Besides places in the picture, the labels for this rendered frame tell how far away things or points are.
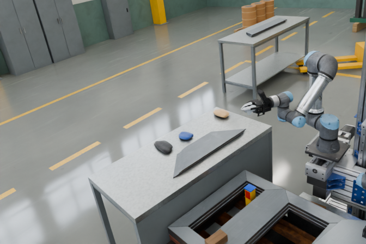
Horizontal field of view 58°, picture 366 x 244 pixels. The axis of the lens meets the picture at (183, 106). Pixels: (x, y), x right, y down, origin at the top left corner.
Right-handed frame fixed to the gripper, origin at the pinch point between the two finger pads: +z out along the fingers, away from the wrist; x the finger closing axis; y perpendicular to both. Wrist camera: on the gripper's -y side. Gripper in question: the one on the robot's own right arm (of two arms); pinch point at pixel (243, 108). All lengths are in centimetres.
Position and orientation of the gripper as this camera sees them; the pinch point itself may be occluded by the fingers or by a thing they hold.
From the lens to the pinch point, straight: 207.7
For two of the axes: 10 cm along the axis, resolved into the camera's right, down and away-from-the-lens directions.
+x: -3.8, -4.8, 7.9
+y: 0.8, 8.4, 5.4
